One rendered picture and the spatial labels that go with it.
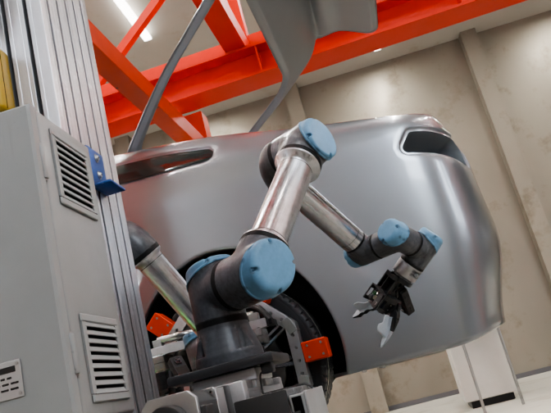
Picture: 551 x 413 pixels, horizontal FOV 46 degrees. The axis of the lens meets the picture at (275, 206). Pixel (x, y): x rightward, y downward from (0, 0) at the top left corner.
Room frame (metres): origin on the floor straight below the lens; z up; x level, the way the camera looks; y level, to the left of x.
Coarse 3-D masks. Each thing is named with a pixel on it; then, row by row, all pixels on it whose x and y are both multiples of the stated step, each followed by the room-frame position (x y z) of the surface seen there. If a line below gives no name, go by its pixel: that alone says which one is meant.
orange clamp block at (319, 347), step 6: (306, 342) 2.31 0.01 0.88; (312, 342) 2.31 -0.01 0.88; (318, 342) 2.31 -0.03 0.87; (324, 342) 2.31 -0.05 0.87; (306, 348) 2.32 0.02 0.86; (312, 348) 2.31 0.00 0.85; (318, 348) 2.31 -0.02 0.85; (324, 348) 2.31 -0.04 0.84; (306, 354) 2.32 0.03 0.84; (312, 354) 2.31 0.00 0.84; (318, 354) 2.31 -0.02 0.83; (324, 354) 2.31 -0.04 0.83; (330, 354) 2.33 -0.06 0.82; (306, 360) 2.32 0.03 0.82; (312, 360) 2.31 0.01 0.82
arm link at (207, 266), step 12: (204, 264) 1.38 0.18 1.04; (216, 264) 1.37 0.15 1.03; (192, 276) 1.40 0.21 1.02; (204, 276) 1.38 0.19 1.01; (192, 288) 1.40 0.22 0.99; (204, 288) 1.38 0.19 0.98; (192, 300) 1.41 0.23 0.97; (204, 300) 1.39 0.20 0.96; (216, 300) 1.37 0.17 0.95; (204, 312) 1.39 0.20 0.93; (216, 312) 1.39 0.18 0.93; (228, 312) 1.39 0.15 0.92; (240, 312) 1.41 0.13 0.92
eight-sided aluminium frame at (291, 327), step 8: (256, 304) 2.34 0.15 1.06; (264, 304) 2.33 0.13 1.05; (272, 312) 2.33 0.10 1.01; (280, 312) 2.34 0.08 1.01; (176, 320) 2.38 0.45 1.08; (280, 320) 2.37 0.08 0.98; (288, 320) 2.32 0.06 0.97; (176, 328) 2.38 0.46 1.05; (184, 328) 2.39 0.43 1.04; (288, 328) 2.32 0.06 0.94; (296, 328) 2.32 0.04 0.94; (288, 336) 2.32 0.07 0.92; (296, 336) 2.32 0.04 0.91; (296, 344) 2.32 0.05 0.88; (296, 352) 2.32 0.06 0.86; (296, 360) 2.32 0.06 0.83; (304, 360) 2.32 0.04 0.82; (296, 368) 2.32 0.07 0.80; (304, 368) 2.32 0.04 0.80; (168, 376) 2.40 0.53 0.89; (304, 376) 2.32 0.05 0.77; (312, 384) 2.36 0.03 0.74
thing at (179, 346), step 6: (264, 318) 2.14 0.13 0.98; (252, 324) 2.15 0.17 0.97; (258, 324) 2.14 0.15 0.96; (264, 324) 2.14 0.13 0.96; (180, 342) 2.18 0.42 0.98; (156, 348) 2.20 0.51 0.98; (162, 348) 2.19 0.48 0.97; (168, 348) 2.19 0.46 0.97; (174, 348) 2.19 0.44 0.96; (180, 348) 2.18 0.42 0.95; (156, 354) 2.20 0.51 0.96
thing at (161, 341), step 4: (176, 332) 2.20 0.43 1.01; (180, 332) 2.19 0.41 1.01; (184, 332) 2.19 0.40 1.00; (188, 332) 2.19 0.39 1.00; (164, 336) 2.20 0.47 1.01; (168, 336) 2.19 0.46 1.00; (172, 336) 2.19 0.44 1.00; (176, 336) 2.19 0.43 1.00; (180, 336) 2.19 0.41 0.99; (156, 340) 2.20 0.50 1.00; (160, 340) 2.20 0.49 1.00; (164, 340) 2.19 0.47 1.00; (168, 340) 2.19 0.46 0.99; (172, 340) 2.20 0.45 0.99; (156, 344) 2.20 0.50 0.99; (160, 344) 2.20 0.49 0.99; (164, 344) 2.22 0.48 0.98
